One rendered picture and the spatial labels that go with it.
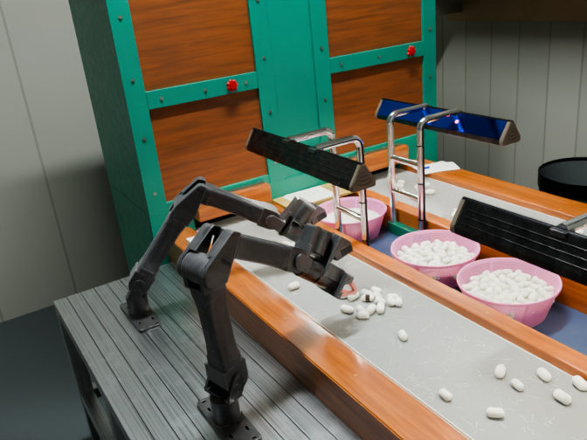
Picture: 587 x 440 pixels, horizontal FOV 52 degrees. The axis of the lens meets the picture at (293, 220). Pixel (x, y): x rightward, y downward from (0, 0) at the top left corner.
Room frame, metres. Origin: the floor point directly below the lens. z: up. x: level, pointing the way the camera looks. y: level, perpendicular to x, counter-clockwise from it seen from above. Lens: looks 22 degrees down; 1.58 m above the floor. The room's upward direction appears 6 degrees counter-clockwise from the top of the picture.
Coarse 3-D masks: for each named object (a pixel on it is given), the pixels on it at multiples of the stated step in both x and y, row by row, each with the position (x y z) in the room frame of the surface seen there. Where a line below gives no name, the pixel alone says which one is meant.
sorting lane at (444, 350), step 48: (288, 240) 1.90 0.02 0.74; (384, 288) 1.50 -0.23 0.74; (336, 336) 1.28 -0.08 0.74; (384, 336) 1.26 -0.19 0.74; (432, 336) 1.24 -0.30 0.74; (480, 336) 1.21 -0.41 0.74; (432, 384) 1.06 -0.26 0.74; (480, 384) 1.04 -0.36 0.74; (528, 384) 1.02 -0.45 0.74; (480, 432) 0.90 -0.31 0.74; (528, 432) 0.89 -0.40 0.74; (576, 432) 0.88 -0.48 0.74
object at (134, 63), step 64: (128, 0) 2.05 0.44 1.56; (192, 0) 2.15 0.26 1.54; (256, 0) 2.25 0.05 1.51; (320, 0) 2.38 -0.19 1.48; (384, 0) 2.54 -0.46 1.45; (128, 64) 2.02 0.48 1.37; (192, 64) 2.14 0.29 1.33; (256, 64) 2.24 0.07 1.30; (320, 64) 2.37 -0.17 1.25; (384, 64) 2.54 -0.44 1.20; (128, 128) 2.04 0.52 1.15; (192, 128) 2.12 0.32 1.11; (384, 128) 2.53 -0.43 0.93; (128, 192) 2.21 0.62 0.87
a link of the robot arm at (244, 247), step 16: (208, 224) 1.15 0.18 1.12; (192, 240) 1.14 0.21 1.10; (208, 240) 1.15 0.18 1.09; (224, 240) 1.09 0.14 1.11; (240, 240) 1.13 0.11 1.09; (256, 240) 1.17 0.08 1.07; (224, 256) 1.08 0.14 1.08; (240, 256) 1.13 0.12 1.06; (256, 256) 1.16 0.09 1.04; (272, 256) 1.19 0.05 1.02; (288, 256) 1.22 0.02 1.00; (208, 272) 1.05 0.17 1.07; (224, 272) 1.08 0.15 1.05; (208, 288) 1.05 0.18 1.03
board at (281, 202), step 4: (324, 184) 2.34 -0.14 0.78; (328, 184) 2.34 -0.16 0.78; (324, 188) 2.30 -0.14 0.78; (328, 188) 2.29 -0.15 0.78; (340, 188) 2.28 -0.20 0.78; (340, 192) 2.23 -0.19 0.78; (344, 192) 2.22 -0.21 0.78; (348, 192) 2.22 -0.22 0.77; (332, 196) 2.19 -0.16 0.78; (340, 196) 2.20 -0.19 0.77; (276, 200) 2.21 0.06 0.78; (280, 200) 2.21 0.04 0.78; (284, 200) 2.21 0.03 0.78; (288, 200) 2.20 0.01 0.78; (320, 200) 2.16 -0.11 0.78; (324, 200) 2.17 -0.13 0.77; (328, 200) 2.18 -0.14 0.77; (280, 204) 2.17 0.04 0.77; (284, 204) 2.16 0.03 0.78; (284, 208) 2.15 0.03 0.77
